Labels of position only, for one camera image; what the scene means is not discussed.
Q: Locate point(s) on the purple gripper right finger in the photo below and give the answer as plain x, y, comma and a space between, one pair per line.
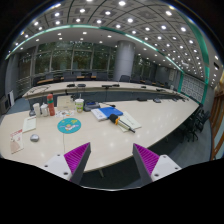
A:
151, 166

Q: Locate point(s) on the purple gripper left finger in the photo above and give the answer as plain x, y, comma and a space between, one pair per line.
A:
69, 166

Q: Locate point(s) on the grey computer mouse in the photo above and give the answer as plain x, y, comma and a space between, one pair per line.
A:
34, 138

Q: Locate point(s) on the round teal paper fan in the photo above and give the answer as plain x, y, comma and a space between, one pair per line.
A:
69, 125

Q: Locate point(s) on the pale green notebook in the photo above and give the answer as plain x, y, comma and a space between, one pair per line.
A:
128, 119

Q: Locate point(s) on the black office chair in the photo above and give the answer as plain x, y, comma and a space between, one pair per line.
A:
195, 122

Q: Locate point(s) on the dark grey box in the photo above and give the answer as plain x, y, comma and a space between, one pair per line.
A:
90, 105

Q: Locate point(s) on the green white paper cup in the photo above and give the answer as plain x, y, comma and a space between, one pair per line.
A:
79, 104

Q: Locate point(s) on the beige paper bag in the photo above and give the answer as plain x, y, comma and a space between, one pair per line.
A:
65, 103

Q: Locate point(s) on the white paper booklet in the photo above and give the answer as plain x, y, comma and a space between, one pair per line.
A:
29, 124

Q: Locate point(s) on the blue folder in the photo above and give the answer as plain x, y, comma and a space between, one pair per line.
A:
107, 111

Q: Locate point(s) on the white cup right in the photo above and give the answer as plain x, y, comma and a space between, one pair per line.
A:
44, 109

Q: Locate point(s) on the red thermos bottle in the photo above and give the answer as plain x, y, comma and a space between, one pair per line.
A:
50, 102

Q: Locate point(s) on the white cup left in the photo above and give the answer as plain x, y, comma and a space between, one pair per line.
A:
36, 108

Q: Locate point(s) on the grey round pillar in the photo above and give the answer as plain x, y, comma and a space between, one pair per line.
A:
124, 59

